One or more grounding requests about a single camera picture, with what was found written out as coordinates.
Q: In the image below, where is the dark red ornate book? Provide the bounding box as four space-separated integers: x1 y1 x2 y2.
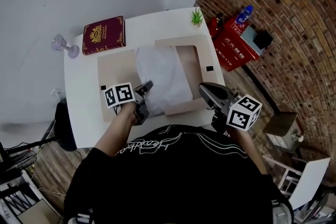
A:
82 16 127 56

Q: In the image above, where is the white sheet of paper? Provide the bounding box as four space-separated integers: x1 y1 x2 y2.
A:
134 44 194 116

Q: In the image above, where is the beige cardboard box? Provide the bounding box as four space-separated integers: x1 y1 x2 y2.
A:
154 35 219 116

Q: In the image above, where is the white metal rack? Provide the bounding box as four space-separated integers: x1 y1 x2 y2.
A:
262 154 303 194

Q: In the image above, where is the small green potted plant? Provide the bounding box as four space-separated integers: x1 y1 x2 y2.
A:
190 6 204 28

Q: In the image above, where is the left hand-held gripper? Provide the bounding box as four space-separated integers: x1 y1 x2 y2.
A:
104 80 154 126

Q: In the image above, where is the person's black printed t-shirt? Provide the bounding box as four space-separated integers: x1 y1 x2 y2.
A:
62 124 293 224

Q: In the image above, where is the brown cardboard sheet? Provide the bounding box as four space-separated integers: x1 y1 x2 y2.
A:
16 198 63 224

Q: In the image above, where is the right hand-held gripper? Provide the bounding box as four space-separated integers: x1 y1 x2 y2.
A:
198 82 263 135

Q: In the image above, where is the black wire rack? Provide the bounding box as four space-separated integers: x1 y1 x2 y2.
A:
0 182 37 224

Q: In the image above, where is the person's right forearm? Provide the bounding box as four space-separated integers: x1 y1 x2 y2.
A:
227 126 254 152

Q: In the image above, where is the black flat square case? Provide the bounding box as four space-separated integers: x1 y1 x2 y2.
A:
253 29 274 50

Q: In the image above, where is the blue water bottle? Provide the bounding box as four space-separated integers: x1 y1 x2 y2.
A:
234 5 254 26

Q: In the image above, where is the grey flat box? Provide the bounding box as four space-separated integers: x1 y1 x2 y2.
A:
240 25 266 56

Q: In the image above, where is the black stool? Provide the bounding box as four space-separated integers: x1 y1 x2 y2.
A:
54 101 77 152

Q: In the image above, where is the white side table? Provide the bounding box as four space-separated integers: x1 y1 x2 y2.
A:
289 157 331 211

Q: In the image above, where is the red fire equipment box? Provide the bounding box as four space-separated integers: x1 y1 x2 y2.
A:
211 15 260 72

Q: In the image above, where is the metal bin with lid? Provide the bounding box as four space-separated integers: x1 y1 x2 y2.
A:
263 112 306 153

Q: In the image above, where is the person's left forearm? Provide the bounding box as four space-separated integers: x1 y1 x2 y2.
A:
93 102 138 157

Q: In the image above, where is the black floor fan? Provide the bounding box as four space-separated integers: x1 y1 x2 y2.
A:
0 142 38 180

